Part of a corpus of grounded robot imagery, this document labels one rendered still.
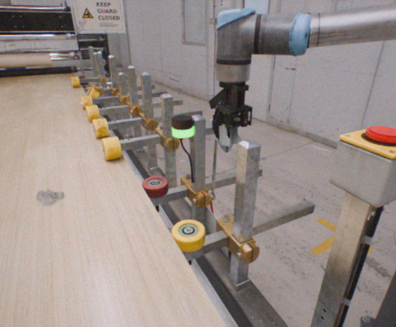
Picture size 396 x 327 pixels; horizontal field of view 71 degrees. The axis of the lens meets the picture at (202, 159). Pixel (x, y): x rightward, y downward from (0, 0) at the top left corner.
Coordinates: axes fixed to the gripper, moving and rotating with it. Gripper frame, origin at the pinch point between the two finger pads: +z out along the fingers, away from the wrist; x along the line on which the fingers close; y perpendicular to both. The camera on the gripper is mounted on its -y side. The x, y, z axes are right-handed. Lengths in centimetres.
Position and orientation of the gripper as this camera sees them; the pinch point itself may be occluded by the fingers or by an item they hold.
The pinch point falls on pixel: (225, 147)
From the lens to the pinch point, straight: 84.5
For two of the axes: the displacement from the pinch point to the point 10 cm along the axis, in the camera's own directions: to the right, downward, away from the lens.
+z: 0.0, 9.0, 4.3
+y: 4.6, 3.9, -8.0
